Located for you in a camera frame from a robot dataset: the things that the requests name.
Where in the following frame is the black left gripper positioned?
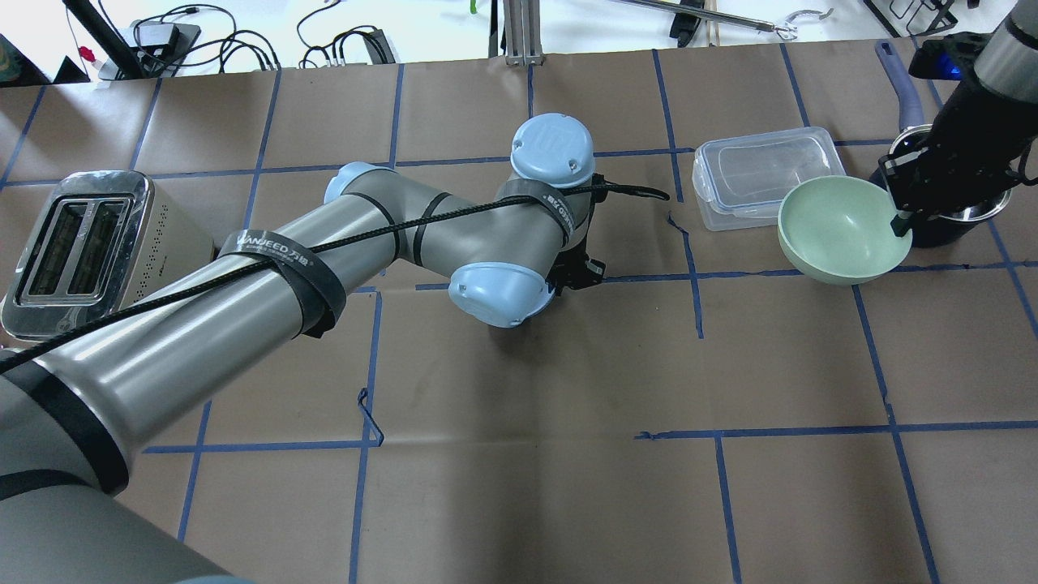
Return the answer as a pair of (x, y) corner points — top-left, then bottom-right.
(547, 173), (607, 294)

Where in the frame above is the dark blue pot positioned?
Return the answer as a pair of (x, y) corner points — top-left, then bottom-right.
(870, 40), (1012, 248)

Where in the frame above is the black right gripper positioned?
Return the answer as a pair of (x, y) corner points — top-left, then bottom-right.
(890, 32), (1037, 238)

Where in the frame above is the clear plastic food container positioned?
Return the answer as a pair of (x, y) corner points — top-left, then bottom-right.
(691, 127), (846, 232)

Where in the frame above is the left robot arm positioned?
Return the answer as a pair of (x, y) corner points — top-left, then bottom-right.
(1, 112), (594, 583)

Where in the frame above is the aluminium frame post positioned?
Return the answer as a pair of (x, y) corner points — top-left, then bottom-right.
(500, 0), (545, 67)

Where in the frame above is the cream chrome toaster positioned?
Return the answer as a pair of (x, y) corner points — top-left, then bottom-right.
(2, 170), (217, 341)

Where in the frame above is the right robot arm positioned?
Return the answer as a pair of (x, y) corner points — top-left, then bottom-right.
(878, 1), (1037, 237)

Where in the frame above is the green bowl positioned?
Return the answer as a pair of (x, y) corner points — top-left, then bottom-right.
(776, 176), (913, 287)

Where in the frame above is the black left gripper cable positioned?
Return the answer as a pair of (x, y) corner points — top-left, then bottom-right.
(0, 182), (671, 376)

